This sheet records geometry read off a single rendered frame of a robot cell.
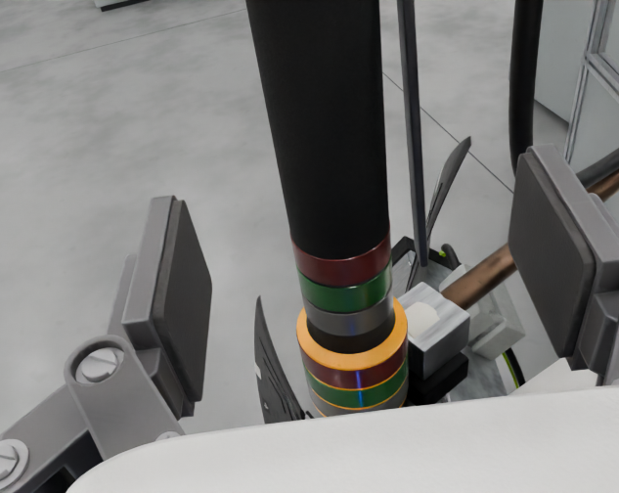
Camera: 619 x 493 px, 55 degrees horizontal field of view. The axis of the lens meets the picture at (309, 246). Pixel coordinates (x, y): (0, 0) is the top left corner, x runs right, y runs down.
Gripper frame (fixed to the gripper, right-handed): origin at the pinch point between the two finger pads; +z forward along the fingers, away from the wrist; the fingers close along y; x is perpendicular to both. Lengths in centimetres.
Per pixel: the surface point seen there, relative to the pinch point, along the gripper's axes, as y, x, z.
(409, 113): 2.0, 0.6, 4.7
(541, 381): 22, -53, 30
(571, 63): 121, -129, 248
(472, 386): 14, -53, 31
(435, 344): 3.2, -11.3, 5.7
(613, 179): 14.7, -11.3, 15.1
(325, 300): -1.1, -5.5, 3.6
